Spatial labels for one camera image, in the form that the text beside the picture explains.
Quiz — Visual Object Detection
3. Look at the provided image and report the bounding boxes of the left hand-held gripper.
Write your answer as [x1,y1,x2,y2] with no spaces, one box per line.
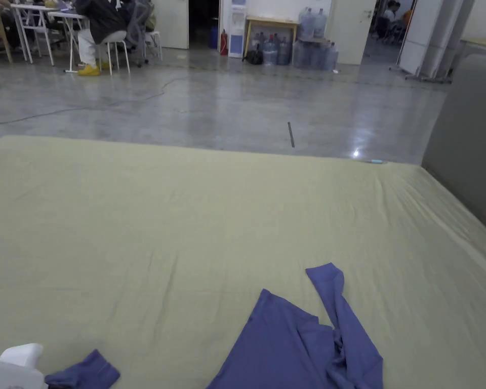
[0,343,49,389]

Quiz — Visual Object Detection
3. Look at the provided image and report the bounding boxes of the dark blue shirt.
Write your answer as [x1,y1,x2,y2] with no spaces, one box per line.
[44,262,384,389]

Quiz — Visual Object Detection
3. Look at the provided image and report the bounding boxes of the bed with pale green sheet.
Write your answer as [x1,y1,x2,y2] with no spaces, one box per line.
[0,135,486,389]

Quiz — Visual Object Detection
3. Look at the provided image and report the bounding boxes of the white round stool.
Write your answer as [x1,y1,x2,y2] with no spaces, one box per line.
[98,33,131,77]

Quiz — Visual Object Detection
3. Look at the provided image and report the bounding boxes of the white table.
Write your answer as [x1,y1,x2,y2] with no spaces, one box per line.
[10,3,61,66]
[48,11,91,74]

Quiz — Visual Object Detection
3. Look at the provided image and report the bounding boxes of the grey mesh office chair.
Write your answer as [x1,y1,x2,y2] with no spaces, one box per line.
[123,0,151,68]

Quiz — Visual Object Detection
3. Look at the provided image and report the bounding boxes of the white water dispenser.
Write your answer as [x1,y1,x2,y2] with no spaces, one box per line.
[228,0,248,59]

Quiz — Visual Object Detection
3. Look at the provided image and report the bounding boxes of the wooden side table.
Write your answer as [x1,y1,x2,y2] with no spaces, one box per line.
[244,15,300,62]

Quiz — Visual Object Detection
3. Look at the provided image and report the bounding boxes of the group of water bottles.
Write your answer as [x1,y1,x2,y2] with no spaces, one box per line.
[249,7,340,72]

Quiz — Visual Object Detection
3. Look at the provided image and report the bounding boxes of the grey padded headboard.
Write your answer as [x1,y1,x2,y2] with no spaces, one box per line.
[421,54,486,245]

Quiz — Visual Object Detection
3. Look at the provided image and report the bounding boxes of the group of people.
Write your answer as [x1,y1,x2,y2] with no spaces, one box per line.
[376,0,414,43]

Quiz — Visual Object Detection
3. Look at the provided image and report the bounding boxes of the pale wooden table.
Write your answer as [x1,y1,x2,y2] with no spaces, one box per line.
[458,37,486,61]

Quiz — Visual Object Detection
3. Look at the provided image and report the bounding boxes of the grey floor cable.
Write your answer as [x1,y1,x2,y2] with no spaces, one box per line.
[0,74,189,128]

